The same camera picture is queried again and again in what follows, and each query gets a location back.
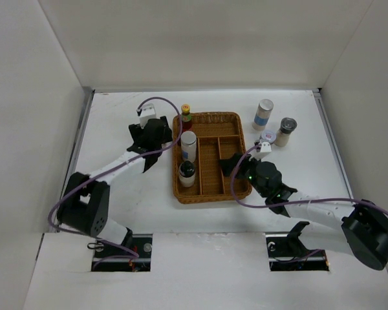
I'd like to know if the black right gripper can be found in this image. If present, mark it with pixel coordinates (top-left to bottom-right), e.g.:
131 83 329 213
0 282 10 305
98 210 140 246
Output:
219 152 268 198

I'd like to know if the silver lid white spice bottle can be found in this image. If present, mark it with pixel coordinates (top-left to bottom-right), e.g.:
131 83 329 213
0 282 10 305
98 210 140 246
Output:
180 130 197 163

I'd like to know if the black cap pepper grinder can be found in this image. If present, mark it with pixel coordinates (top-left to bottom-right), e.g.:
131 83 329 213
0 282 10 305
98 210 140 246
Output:
178 161 195 187

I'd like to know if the red sauce bottle yellow cap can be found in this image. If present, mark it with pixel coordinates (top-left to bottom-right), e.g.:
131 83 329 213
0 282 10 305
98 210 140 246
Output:
181 104 193 132

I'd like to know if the small jar red label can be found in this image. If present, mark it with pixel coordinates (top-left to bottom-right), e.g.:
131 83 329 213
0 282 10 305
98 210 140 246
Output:
260 130 277 144

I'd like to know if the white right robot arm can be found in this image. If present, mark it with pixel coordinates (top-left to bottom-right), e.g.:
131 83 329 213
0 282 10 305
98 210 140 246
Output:
219 153 388 271

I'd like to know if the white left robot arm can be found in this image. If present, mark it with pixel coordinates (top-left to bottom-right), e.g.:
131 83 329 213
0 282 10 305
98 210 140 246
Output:
56 116 173 258

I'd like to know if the silver lid blue label bottle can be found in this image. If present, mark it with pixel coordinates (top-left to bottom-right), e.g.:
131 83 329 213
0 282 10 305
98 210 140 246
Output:
252 99 274 131

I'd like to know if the grey lid salt grinder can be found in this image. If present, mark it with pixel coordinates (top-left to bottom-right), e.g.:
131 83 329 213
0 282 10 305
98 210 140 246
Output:
274 118 297 147

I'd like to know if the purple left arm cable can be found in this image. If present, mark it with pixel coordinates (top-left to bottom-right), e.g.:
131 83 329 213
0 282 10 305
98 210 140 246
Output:
47 96 184 271

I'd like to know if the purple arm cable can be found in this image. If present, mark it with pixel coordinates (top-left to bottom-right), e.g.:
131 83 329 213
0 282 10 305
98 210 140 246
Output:
47 96 184 271
229 145 388 227

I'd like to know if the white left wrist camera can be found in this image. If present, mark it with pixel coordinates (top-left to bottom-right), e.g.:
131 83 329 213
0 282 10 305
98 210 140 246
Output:
137 103 156 129

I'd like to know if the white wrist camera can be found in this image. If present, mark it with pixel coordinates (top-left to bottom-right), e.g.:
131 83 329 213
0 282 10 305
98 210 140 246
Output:
137 103 156 129
253 139 272 160

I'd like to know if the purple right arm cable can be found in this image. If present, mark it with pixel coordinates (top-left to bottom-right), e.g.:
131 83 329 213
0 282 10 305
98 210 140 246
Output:
229 145 388 227

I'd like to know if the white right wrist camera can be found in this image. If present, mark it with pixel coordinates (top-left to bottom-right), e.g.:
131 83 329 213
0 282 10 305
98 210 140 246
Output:
253 139 272 160

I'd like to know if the metal table edge rail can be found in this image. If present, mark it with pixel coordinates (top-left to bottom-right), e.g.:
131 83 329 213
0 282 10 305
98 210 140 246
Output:
53 87 95 233

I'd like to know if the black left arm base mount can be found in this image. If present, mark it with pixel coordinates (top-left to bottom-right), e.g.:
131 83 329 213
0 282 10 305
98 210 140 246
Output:
87 234 153 273

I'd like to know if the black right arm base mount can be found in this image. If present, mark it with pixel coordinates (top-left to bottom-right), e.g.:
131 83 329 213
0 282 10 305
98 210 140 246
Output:
266 222 329 272

